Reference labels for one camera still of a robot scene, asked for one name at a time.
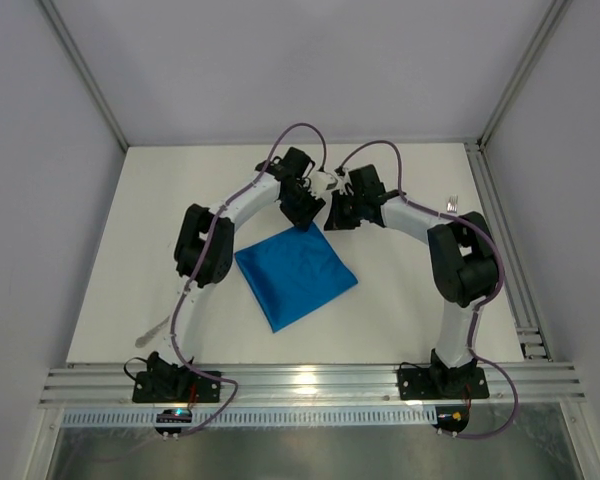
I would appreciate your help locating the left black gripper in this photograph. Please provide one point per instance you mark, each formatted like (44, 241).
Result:
(301, 209)

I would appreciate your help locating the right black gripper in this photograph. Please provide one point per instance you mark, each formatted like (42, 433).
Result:
(343, 215)

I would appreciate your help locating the blue cloth napkin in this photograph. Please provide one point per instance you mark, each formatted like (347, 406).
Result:
(293, 273)

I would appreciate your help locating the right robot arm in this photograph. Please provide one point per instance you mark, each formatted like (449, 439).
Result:
(464, 267)

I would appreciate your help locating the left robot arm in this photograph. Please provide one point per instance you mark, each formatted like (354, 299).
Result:
(204, 254)

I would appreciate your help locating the silver fork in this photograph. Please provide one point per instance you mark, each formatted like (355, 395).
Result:
(452, 204)

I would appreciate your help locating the silver table knife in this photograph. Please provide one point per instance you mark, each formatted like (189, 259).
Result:
(143, 340)

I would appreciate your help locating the right controller board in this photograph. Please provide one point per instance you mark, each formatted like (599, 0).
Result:
(452, 421)

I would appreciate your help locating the controller board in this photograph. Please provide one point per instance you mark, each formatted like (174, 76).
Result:
(172, 422)
(452, 421)

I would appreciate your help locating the left controller board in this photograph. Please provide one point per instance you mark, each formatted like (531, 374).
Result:
(172, 422)

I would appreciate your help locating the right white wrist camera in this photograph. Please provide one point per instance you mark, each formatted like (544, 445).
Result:
(344, 185)

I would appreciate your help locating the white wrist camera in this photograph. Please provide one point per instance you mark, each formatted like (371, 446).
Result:
(321, 183)
(344, 185)

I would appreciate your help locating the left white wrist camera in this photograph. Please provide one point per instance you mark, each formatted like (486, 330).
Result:
(321, 183)

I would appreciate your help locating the right side aluminium rail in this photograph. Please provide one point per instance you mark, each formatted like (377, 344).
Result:
(534, 345)

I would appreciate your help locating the aluminium rail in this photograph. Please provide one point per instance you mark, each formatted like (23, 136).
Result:
(534, 345)
(101, 385)

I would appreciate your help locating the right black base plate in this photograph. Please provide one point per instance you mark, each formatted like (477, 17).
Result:
(435, 382)

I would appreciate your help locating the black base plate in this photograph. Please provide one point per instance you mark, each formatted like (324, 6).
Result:
(179, 387)
(435, 382)

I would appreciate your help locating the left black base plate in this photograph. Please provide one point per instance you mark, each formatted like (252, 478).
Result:
(179, 387)

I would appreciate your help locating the aluminium front rail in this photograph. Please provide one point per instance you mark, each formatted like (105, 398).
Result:
(101, 385)

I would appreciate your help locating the right aluminium frame post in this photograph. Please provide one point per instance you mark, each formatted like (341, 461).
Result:
(539, 40)

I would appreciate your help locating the aluminium frame post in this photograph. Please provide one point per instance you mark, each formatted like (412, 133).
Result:
(539, 40)
(70, 48)

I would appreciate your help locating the left aluminium frame post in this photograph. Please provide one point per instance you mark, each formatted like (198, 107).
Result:
(70, 48)

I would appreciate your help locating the slotted grey cable duct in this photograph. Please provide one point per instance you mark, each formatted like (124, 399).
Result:
(235, 417)

